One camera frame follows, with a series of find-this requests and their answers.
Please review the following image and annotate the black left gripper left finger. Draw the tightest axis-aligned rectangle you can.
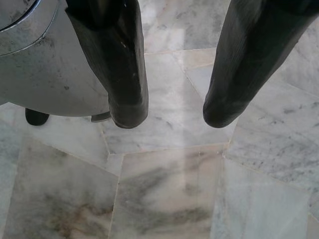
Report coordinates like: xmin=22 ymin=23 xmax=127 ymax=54
xmin=65 ymin=0 xmax=150 ymax=129

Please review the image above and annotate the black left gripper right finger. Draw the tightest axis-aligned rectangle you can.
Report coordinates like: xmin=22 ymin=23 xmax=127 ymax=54
xmin=203 ymin=0 xmax=319 ymax=129

